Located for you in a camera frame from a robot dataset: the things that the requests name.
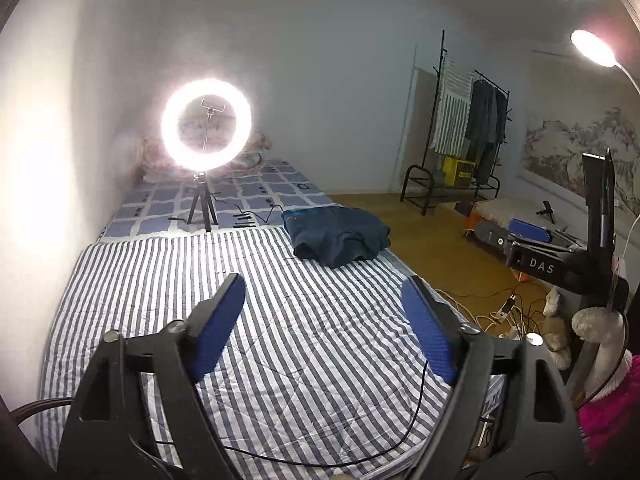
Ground tangle of floor cables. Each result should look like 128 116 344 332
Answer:
435 285 556 346

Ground black ring light tripod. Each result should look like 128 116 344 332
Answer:
186 170 219 233

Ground black metal clothes rack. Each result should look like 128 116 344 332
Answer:
400 30 513 217

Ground blue checked bed sheet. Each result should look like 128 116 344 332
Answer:
97 159 336 245

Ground white door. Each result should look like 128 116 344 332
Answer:
397 45 441 196

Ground white gooseneck lamp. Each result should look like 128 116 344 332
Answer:
570 29 640 93

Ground wall painting of trees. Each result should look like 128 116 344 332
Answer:
522 107 640 211

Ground person's right hand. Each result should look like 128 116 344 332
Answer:
541 287 632 403

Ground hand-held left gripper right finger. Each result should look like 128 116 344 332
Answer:
401 275 586 480

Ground teal plaid fleece jacket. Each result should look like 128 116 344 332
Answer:
281 206 392 268

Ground low orange bench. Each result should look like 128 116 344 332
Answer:
462 197 591 251

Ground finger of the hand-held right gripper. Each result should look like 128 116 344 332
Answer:
471 221 517 251
507 218 583 254

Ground folded floral quilt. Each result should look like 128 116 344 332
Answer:
137 130 273 181

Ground black ring light cable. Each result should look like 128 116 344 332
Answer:
167 200 286 231

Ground person's right forearm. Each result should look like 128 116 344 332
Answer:
577 352 640 468

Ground grey striped blanket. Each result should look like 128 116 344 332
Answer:
40 227 503 478

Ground yellow box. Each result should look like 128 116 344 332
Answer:
442 156 476 188

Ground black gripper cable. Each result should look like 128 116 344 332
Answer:
150 357 432 467
585 305 632 403

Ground phone holder clamp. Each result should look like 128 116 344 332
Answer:
200 100 227 153

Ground dark curved bar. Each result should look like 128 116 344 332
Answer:
9 396 76 428

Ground white ring light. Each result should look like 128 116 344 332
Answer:
160 77 252 168

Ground hanging dark clothes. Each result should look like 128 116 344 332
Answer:
465 79 508 186

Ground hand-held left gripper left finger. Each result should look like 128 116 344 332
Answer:
57 272 248 480

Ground white power strip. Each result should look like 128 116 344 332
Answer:
490 296 521 322

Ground hanging striped cloth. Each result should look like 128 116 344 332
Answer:
432 57 475 153

